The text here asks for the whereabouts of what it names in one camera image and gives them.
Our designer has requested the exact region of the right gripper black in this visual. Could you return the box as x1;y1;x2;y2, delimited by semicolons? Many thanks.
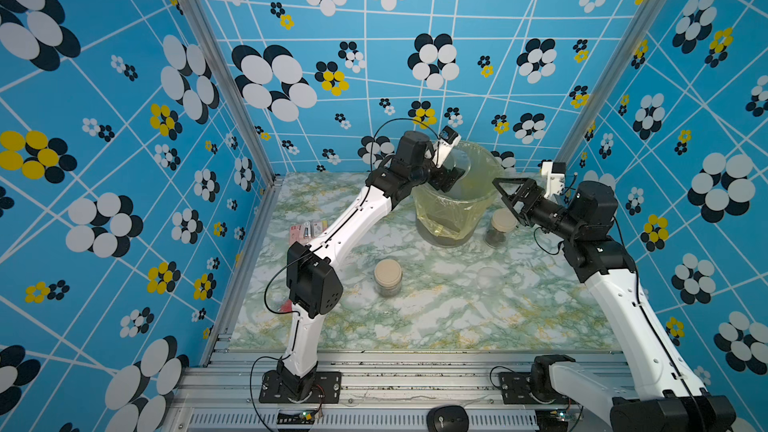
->
494;180;581;245

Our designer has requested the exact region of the jar with wooden lid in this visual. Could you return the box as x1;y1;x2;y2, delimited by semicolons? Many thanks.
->
485;209;518;248
374;258;403;297

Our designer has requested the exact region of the clear plastic tea jar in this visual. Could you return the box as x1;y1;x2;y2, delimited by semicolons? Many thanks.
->
443;147;472;178

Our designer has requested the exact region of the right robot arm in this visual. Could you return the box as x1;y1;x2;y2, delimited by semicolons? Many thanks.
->
493;178;737;431

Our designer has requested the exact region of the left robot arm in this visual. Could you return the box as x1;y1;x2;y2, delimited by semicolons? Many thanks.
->
276;126;463;401

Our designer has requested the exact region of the pink card package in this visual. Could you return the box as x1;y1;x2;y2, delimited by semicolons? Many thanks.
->
288;220;328;246

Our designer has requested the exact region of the right circuit board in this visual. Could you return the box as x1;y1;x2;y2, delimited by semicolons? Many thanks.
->
536;410;570;432

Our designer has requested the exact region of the circuit board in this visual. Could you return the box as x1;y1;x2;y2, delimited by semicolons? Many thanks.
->
276;411;322;426
536;410;570;432

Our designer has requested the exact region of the left circuit board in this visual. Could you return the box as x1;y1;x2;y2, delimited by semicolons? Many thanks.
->
276;411;322;426

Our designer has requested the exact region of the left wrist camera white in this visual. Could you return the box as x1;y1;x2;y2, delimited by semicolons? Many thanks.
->
432;126;461;167

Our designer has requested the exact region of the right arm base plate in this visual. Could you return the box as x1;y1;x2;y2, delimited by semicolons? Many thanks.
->
498;371;570;407

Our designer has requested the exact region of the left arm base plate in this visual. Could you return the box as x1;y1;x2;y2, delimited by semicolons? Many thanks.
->
256;370;342;404

